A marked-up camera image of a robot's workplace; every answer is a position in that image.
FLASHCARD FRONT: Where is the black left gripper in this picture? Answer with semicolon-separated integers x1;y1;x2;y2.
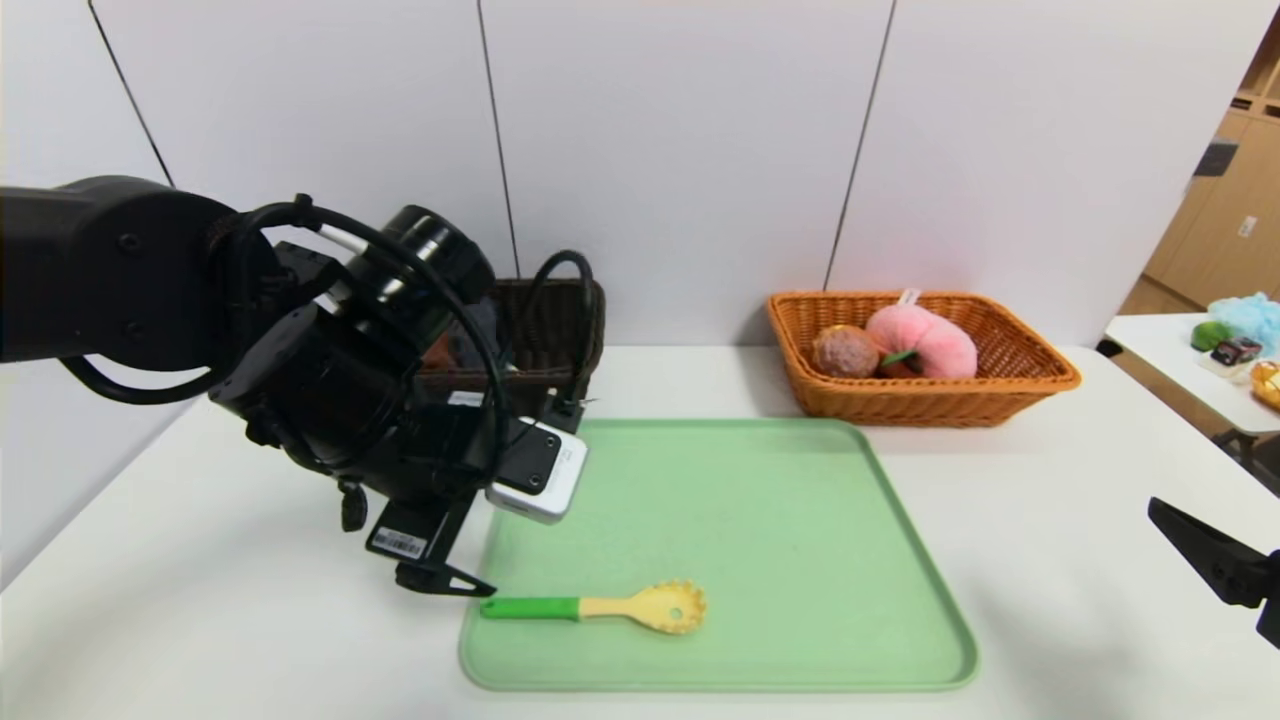
365;454;498;598

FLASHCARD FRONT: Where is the toy cream puff bread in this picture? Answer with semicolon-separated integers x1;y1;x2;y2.
811;324;886;379

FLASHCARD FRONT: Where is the pink plush peach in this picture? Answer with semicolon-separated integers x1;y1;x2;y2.
865;289;979;381

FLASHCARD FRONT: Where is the dark brown wicker basket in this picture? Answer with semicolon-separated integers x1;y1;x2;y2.
420;278;607;406

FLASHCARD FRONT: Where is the orange wicker basket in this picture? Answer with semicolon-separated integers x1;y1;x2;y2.
766;291;1081;429

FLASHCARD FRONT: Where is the light green plastic tray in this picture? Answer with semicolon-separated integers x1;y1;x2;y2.
460;418;979;691

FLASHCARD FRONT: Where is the white side table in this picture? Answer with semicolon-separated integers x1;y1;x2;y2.
1104;314;1280;441

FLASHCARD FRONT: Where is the light blue bath pouf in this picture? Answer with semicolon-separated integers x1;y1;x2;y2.
1207;294;1280;353

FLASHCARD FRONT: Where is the light wooden cabinet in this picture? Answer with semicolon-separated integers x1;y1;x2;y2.
1115;8;1280;316

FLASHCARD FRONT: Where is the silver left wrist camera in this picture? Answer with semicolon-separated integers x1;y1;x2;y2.
487;418;588;526

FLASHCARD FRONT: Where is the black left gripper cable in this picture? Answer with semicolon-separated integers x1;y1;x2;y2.
213;195;509;481

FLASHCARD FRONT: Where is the green handled pasta spoon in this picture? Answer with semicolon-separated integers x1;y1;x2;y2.
481;580;708;635

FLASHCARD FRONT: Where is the black left camera cable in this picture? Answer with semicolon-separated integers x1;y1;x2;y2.
522;250;603;419

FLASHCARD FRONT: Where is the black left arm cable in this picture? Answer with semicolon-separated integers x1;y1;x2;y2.
58;352;219;407

